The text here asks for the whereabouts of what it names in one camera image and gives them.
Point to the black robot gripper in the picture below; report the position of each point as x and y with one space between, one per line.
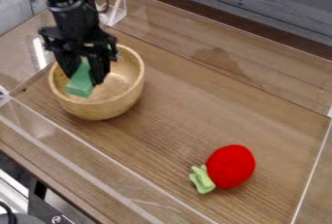
75 37

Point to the green foam block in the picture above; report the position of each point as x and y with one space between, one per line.
79 85

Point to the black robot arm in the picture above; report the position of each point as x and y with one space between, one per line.
77 37

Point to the brown wooden bowl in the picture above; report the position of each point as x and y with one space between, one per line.
114 96

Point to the red plush strawberry toy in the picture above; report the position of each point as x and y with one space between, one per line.
227 169

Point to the clear acrylic corner bracket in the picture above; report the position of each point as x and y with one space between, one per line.
112 13

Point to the clear acrylic tray wall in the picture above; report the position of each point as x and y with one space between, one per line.
108 191

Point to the black table leg bracket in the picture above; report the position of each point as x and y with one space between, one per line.
39 208

